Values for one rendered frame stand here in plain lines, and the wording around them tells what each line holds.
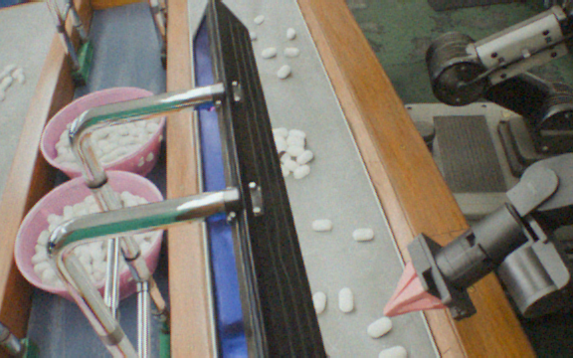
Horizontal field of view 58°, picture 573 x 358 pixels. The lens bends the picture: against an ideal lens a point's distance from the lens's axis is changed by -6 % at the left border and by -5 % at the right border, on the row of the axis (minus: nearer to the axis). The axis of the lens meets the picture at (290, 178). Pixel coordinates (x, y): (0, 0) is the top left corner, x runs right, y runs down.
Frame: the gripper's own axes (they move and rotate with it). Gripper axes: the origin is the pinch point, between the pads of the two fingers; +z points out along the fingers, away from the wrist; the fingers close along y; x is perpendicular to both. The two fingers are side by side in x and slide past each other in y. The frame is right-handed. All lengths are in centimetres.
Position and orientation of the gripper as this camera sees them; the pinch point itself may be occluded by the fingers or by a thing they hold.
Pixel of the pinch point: (391, 310)
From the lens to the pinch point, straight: 70.5
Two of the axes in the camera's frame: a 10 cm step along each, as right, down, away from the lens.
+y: 1.8, 6.7, -7.2
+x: 7.0, 4.3, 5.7
